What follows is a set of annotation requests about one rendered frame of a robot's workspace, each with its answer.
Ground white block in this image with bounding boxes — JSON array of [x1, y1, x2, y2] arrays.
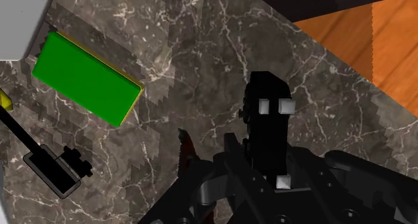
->
[[0, 0, 56, 62]]

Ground black box with white squares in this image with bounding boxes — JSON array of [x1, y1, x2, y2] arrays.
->
[[238, 70, 297, 190]]

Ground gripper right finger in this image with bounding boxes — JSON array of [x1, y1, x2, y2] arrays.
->
[[286, 145, 418, 224]]

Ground dark red serrated knife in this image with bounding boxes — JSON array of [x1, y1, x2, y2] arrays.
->
[[177, 127, 201, 177]]

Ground yellow object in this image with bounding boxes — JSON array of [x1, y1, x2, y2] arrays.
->
[[0, 87, 14, 113]]

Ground green block with yellow edge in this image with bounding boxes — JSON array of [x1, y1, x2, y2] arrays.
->
[[31, 30, 145, 128]]

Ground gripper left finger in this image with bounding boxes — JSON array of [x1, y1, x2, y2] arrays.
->
[[138, 133, 278, 224]]

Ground black tool with grey frame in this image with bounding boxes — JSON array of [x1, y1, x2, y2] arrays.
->
[[0, 108, 94, 200]]

